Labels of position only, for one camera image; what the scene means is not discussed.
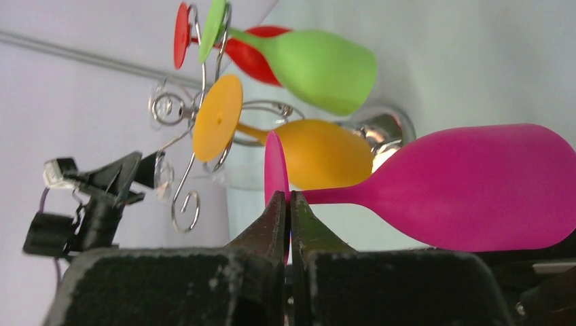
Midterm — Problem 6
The orange wine glass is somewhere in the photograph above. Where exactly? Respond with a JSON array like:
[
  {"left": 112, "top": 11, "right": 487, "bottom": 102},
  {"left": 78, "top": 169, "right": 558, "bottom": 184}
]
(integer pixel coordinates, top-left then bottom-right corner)
[{"left": 192, "top": 74, "right": 373, "bottom": 190}]

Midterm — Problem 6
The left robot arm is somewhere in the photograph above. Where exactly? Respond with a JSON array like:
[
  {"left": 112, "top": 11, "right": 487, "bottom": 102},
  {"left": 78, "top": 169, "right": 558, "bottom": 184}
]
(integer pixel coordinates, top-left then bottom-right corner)
[{"left": 23, "top": 151, "right": 164, "bottom": 261}]

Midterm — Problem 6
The left aluminium frame post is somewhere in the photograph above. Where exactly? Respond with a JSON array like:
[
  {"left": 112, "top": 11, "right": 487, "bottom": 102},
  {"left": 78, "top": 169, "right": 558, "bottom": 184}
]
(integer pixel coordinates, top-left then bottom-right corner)
[{"left": 1, "top": 29, "right": 201, "bottom": 89}]

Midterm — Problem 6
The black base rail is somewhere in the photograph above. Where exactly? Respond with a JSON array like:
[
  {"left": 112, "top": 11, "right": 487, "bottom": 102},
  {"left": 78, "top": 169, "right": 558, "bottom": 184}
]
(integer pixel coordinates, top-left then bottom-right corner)
[{"left": 476, "top": 233, "right": 575, "bottom": 325}]

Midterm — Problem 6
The red wine glass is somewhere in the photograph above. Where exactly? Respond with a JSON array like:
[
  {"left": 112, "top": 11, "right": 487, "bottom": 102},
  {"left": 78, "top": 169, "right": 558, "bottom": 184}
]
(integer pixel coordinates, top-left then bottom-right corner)
[{"left": 173, "top": 2, "right": 291, "bottom": 87}]

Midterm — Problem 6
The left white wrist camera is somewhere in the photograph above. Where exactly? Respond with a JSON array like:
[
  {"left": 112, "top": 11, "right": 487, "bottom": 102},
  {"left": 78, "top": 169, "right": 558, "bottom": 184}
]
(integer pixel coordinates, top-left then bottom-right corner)
[{"left": 43, "top": 157, "right": 78, "bottom": 189}]

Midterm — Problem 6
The green wine glass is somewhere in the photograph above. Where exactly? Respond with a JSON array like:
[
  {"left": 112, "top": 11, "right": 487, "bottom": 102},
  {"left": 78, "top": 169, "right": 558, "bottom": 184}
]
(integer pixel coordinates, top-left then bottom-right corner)
[{"left": 198, "top": 1, "right": 378, "bottom": 116}]

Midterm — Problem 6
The pink wine glass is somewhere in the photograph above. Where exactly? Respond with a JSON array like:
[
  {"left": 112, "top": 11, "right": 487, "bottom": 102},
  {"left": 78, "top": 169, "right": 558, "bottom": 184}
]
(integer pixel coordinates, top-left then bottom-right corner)
[{"left": 264, "top": 124, "right": 576, "bottom": 264}]

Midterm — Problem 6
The clear wine glass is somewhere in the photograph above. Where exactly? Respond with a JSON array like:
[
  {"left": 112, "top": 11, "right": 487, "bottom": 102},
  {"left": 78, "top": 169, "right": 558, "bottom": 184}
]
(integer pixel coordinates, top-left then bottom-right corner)
[{"left": 148, "top": 77, "right": 187, "bottom": 131}]

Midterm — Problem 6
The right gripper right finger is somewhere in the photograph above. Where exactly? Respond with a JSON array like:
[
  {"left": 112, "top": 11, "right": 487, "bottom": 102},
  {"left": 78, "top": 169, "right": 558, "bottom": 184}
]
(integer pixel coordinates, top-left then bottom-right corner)
[{"left": 290, "top": 192, "right": 513, "bottom": 325}]

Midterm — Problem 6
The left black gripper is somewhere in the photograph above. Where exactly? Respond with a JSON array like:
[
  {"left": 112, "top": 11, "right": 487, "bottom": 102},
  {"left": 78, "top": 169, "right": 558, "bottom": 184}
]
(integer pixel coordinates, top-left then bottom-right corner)
[{"left": 71, "top": 151, "right": 162, "bottom": 250}]

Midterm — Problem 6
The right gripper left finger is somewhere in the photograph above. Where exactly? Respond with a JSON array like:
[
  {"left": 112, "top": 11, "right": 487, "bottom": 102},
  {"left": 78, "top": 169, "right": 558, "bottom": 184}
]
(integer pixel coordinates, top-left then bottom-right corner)
[{"left": 44, "top": 192, "right": 289, "bottom": 325}]

